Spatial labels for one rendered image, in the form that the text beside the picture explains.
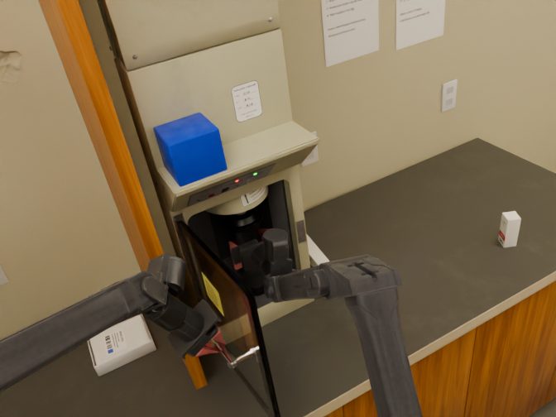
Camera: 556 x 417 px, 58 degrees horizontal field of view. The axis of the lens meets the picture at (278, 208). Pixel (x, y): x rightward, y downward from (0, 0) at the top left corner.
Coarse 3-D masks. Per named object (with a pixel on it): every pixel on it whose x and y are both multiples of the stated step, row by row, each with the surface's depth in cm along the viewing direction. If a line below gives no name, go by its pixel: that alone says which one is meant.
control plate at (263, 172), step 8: (264, 168) 104; (240, 176) 102; (248, 176) 105; (256, 176) 108; (264, 176) 111; (224, 184) 101; (232, 184) 105; (240, 184) 108; (200, 192) 99; (208, 192) 102; (216, 192) 105; (224, 192) 109; (192, 200) 103; (200, 200) 106
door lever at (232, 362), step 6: (216, 342) 102; (222, 348) 101; (222, 354) 100; (228, 354) 99; (246, 354) 99; (252, 354) 99; (228, 360) 98; (234, 360) 98; (240, 360) 98; (228, 366) 98; (234, 366) 98
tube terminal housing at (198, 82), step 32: (160, 64) 93; (192, 64) 96; (224, 64) 99; (256, 64) 102; (128, 96) 99; (160, 96) 96; (192, 96) 99; (224, 96) 102; (288, 96) 109; (224, 128) 105; (256, 128) 109; (160, 160) 102; (160, 192) 111; (288, 192) 125; (192, 288) 123
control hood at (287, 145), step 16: (272, 128) 110; (288, 128) 109; (240, 144) 106; (256, 144) 105; (272, 144) 104; (288, 144) 103; (304, 144) 103; (240, 160) 100; (256, 160) 100; (272, 160) 101; (288, 160) 107; (160, 176) 102; (208, 176) 97; (224, 176) 97; (176, 192) 94; (192, 192) 96; (176, 208) 104
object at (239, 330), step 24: (192, 240) 103; (192, 264) 113; (216, 264) 95; (216, 288) 103; (240, 288) 88; (216, 312) 112; (240, 312) 95; (240, 336) 103; (264, 360) 96; (264, 384) 102; (264, 408) 112
